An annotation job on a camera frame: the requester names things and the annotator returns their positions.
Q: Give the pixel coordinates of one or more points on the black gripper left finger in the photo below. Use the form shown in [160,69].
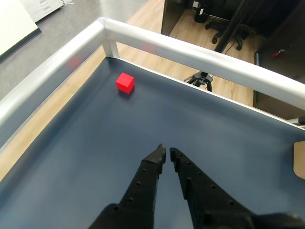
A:
[140,188]

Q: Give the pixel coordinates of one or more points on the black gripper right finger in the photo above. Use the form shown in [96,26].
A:
[205,202]

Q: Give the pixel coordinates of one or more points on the red cube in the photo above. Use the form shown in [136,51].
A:
[125,82]

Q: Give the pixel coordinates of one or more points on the beige box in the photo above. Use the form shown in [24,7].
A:
[300,159]

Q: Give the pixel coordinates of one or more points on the black tripod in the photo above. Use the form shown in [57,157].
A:
[201,78]

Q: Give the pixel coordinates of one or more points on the silver metal cart railing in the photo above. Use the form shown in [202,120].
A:
[166,45]

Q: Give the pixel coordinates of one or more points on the dark wooden desk panel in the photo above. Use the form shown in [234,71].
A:
[171,16]

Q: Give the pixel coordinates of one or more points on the black office chair base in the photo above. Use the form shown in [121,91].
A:
[219,26]

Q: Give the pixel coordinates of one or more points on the black stand pole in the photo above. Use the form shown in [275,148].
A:
[232,23]

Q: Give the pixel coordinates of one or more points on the black waste bin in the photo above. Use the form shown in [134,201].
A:
[200,15]

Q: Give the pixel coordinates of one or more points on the dark cabinet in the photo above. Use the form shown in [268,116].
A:
[281,35]

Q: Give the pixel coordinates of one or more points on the white cabinet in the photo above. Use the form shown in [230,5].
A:
[45,7]

